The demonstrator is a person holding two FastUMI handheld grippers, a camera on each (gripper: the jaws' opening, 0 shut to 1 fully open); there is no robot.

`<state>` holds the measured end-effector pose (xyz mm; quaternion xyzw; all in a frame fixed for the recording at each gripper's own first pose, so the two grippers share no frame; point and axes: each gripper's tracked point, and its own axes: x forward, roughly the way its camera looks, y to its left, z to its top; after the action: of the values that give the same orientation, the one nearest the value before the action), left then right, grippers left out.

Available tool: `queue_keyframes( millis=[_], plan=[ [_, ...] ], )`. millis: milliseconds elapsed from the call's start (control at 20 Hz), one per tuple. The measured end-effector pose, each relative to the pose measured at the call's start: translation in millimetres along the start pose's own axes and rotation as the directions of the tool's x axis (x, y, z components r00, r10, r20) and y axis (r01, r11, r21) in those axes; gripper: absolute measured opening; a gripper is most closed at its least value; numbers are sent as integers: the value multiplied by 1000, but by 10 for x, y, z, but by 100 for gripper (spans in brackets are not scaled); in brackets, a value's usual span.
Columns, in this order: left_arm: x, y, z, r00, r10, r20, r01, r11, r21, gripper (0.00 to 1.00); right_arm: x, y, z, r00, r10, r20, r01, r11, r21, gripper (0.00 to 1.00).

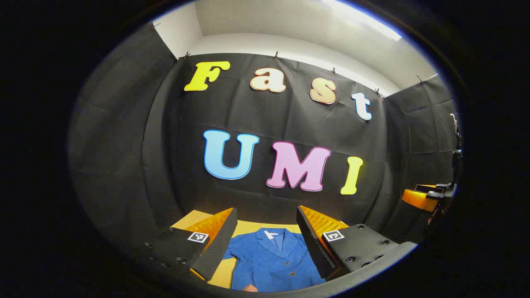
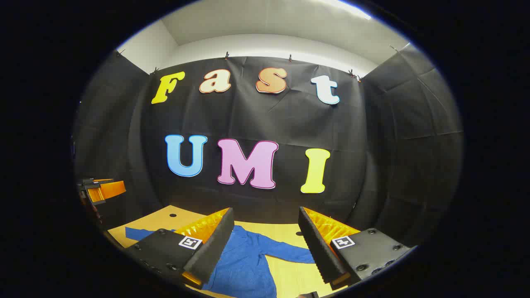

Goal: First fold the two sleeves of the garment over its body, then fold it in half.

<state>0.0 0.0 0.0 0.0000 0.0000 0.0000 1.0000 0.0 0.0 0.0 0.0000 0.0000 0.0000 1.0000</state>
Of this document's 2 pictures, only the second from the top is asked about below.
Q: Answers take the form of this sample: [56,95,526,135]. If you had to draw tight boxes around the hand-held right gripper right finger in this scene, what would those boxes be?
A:
[298,206,417,290]

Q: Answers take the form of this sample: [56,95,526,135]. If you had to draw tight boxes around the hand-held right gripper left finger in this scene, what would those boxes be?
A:
[123,207,235,290]

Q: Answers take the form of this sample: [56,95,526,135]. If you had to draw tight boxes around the blue button-up garment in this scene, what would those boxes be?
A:
[125,226,316,298]

